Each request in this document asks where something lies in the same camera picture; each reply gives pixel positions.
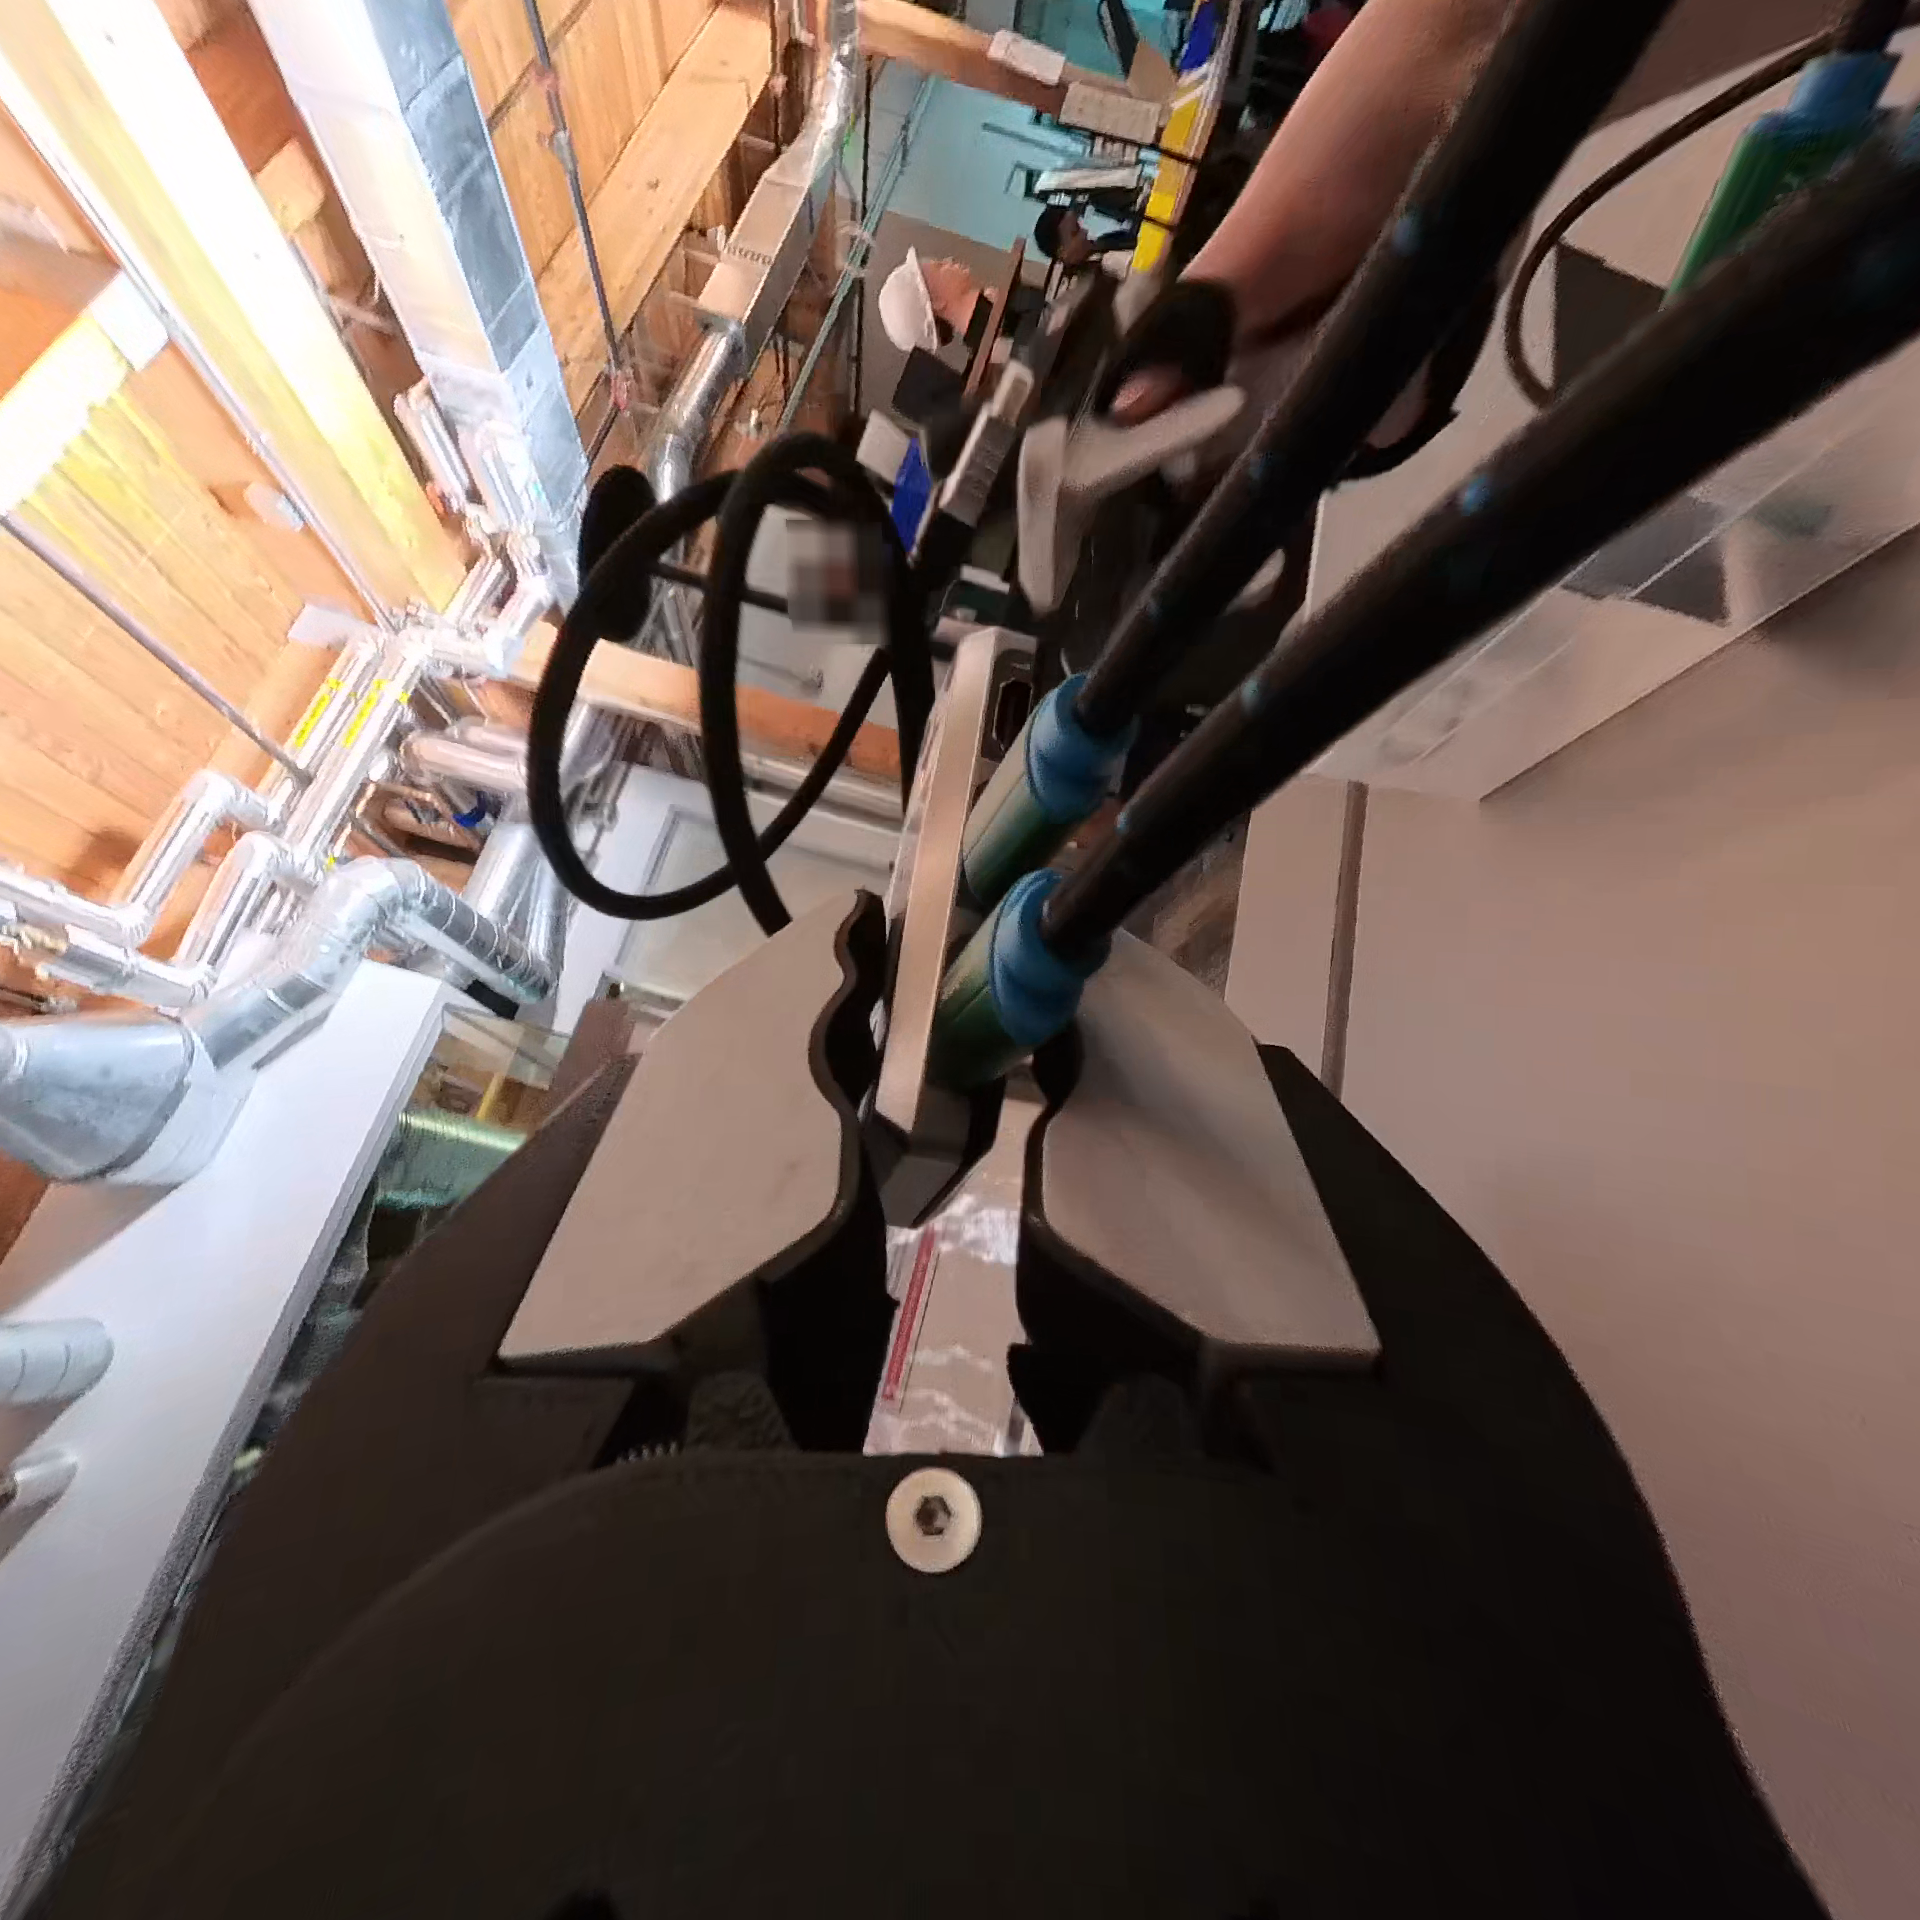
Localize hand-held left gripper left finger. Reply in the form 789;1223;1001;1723
495;890;899;1448

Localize person's right forearm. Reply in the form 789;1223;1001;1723
1185;0;1520;301

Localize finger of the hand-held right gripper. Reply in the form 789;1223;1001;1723
1015;420;1076;608
1049;384;1251;501

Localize instruction sheet in plastic sleeve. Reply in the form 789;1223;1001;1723
878;1183;1043;1456

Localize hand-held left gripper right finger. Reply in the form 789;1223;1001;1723
1009;930;1384;1428

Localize clear plastic bin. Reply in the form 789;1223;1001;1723
1307;367;1920;805

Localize black pigtail cable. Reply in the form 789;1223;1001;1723
524;432;941;939

